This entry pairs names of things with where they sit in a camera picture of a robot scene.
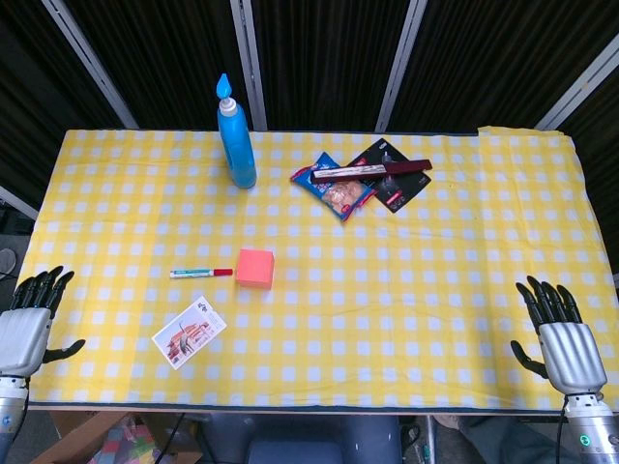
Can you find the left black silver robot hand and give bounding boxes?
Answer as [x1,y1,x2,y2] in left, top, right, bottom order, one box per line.
[0,265,87,378]

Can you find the brown cardboard box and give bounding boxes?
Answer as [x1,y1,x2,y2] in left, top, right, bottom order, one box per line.
[46,410,130,464]

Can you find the orange-red cube block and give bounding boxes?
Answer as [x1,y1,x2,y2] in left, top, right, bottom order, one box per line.
[235,247,277,291]

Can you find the black floor cable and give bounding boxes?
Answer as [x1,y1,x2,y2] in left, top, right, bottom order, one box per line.
[161,413,188,458]

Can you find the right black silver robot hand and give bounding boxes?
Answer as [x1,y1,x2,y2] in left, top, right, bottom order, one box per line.
[510,275,608,396]

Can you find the yellow white checked tablecloth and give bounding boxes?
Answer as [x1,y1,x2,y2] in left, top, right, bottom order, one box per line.
[16,125,619,412]

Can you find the black red product package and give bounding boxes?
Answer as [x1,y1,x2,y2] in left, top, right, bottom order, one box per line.
[348,138,432,214]

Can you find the white marker pen red cap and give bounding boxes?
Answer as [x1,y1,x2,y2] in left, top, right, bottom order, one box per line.
[169,268,234,280]

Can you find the blue snack bag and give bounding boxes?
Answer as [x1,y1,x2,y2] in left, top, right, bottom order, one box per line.
[289,152,377,223]

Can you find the blue detergent bottle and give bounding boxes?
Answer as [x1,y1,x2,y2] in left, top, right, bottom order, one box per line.
[216,72,258,190]

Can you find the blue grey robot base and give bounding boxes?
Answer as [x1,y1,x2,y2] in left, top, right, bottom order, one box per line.
[200,414,402,464]

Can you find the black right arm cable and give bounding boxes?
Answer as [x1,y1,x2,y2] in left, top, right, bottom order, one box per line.
[554,395,570,464]

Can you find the colourful foam puzzle mat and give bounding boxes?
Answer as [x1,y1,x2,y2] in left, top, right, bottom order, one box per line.
[88,416,163,464]

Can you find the palace picture postcard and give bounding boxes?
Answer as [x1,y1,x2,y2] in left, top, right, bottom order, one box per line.
[151,295,228,371]

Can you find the grey metal partition post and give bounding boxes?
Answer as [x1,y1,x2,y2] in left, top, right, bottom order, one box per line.
[229,0,269,132]
[41,0,140,130]
[374,0,427,132]
[535,46,619,131]
[0,186,40,221]

